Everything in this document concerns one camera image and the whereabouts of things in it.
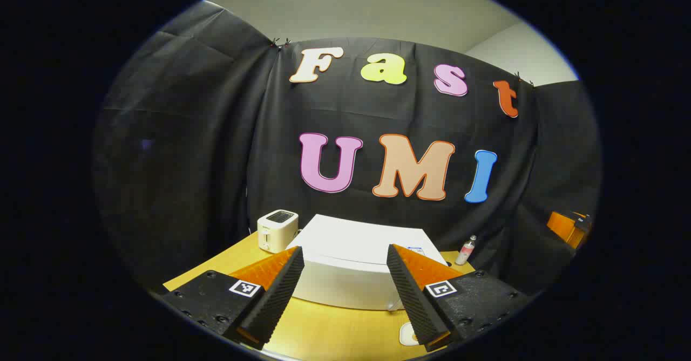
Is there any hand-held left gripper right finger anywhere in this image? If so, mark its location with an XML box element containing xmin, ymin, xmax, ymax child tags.
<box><xmin>387</xmin><ymin>244</ymin><xmax>532</xmax><ymax>352</ymax></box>

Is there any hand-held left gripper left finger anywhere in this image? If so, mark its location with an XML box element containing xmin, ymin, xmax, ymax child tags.
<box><xmin>162</xmin><ymin>246</ymin><xmax>306</xmax><ymax>351</ymax></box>

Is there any white microwave oven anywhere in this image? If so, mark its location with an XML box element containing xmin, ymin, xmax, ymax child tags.
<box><xmin>286</xmin><ymin>214</ymin><xmax>449</xmax><ymax>311</ymax></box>

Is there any white square plate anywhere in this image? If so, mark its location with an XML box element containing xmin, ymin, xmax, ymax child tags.
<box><xmin>399</xmin><ymin>322</ymin><xmax>424</xmax><ymax>346</ymax></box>

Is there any white toaster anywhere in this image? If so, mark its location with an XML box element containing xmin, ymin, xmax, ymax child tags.
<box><xmin>257</xmin><ymin>209</ymin><xmax>299</xmax><ymax>254</ymax></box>

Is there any small clear bottle pink label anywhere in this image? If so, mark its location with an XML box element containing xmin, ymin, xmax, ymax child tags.
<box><xmin>455</xmin><ymin>235</ymin><xmax>477</xmax><ymax>266</ymax></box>

